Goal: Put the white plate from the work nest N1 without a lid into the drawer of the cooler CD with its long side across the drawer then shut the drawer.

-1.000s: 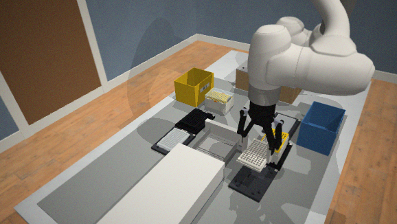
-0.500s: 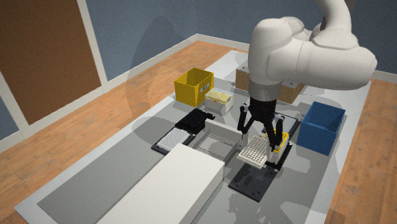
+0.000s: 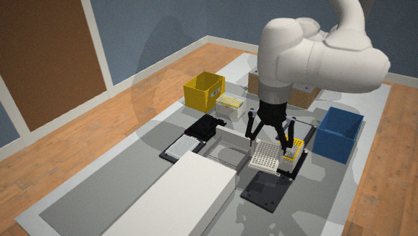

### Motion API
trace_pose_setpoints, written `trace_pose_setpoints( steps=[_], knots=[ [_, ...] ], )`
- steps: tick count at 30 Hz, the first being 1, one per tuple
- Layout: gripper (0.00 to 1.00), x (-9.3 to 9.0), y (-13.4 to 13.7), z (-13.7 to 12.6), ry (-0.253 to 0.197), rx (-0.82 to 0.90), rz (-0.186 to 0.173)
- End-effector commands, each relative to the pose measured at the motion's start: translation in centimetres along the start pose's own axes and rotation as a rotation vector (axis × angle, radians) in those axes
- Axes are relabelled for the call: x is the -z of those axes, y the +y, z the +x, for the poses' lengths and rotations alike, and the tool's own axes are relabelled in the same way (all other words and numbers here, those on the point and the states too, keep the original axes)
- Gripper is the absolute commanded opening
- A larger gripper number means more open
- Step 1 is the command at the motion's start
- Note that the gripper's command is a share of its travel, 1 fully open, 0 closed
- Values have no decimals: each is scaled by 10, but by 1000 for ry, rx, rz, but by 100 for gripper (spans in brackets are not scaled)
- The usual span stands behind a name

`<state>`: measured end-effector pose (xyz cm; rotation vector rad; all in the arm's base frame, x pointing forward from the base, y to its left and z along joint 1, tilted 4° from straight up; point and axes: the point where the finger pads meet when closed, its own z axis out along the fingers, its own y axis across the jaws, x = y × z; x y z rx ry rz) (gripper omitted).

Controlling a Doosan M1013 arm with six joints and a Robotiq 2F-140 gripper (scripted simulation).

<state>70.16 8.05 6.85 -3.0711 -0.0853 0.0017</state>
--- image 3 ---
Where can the blue open-top bin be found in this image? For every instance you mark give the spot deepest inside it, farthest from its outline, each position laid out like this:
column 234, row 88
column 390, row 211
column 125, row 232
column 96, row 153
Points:
column 336, row 134

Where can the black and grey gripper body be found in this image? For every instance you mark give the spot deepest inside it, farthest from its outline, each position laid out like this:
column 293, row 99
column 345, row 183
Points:
column 277, row 111

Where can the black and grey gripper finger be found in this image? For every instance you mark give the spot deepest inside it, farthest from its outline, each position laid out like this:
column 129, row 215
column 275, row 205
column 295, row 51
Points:
column 253, row 136
column 284, row 143

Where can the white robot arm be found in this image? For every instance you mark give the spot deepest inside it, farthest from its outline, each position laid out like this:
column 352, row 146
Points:
column 344, row 62

